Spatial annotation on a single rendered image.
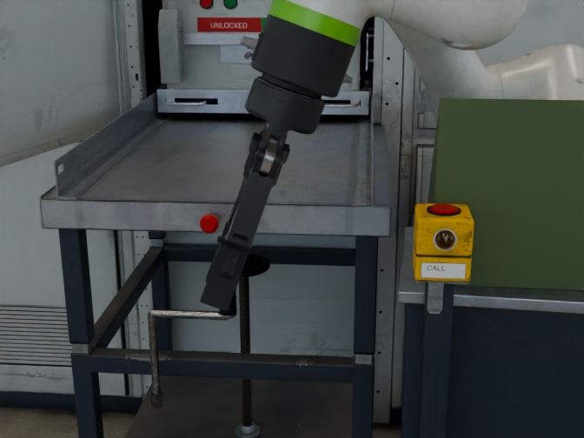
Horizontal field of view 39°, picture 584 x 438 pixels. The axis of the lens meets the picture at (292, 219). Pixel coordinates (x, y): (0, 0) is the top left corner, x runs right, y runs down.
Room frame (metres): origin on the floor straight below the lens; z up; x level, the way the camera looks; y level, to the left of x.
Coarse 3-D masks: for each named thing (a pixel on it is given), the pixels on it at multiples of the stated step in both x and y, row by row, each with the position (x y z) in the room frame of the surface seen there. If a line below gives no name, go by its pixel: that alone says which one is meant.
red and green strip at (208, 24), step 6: (198, 18) 2.12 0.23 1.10; (204, 18) 2.12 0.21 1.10; (210, 18) 2.11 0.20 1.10; (216, 18) 2.11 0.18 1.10; (222, 18) 2.11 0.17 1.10; (228, 18) 2.11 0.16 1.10; (234, 18) 2.11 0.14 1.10; (240, 18) 2.11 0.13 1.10; (246, 18) 2.11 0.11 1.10; (252, 18) 2.10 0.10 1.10; (258, 18) 2.10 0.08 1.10; (264, 18) 2.10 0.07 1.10; (198, 24) 2.12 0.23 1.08; (204, 24) 2.12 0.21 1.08; (210, 24) 2.11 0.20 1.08; (216, 24) 2.11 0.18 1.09; (222, 24) 2.11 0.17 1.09; (228, 24) 2.11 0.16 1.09; (234, 24) 2.11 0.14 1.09; (240, 24) 2.11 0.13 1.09; (246, 24) 2.11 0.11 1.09; (252, 24) 2.10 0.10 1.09; (258, 24) 2.10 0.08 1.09; (198, 30) 2.12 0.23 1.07; (204, 30) 2.12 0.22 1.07; (210, 30) 2.11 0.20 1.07; (216, 30) 2.11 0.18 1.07; (222, 30) 2.11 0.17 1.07; (228, 30) 2.11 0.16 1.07; (234, 30) 2.11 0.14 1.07; (240, 30) 2.11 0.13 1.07; (246, 30) 2.11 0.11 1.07; (252, 30) 2.10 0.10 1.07; (258, 30) 2.10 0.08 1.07
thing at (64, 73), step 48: (0, 0) 1.75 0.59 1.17; (48, 0) 1.88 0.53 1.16; (96, 0) 2.04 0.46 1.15; (0, 48) 1.74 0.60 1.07; (48, 48) 1.87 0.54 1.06; (96, 48) 2.03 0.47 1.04; (0, 96) 1.72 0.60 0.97; (48, 96) 1.85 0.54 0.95; (96, 96) 2.01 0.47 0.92; (0, 144) 1.71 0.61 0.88; (48, 144) 1.80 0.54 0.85
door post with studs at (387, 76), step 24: (384, 24) 2.03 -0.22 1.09; (384, 48) 2.03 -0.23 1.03; (384, 72) 2.03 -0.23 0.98; (384, 96) 2.03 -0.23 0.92; (384, 120) 2.03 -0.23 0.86; (384, 240) 2.03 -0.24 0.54; (384, 264) 2.03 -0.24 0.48; (384, 288) 2.03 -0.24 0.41; (384, 312) 2.03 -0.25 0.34; (384, 336) 2.03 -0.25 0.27; (384, 360) 2.03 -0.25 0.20; (384, 384) 2.03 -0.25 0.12; (384, 408) 2.03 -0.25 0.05
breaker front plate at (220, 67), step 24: (192, 0) 2.12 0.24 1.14; (216, 0) 2.11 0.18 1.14; (240, 0) 2.11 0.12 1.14; (264, 0) 2.10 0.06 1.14; (192, 24) 2.12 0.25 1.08; (192, 48) 2.12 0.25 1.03; (216, 48) 2.11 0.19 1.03; (240, 48) 2.11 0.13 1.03; (192, 72) 2.12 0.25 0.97; (216, 72) 2.11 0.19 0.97; (240, 72) 2.11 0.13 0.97
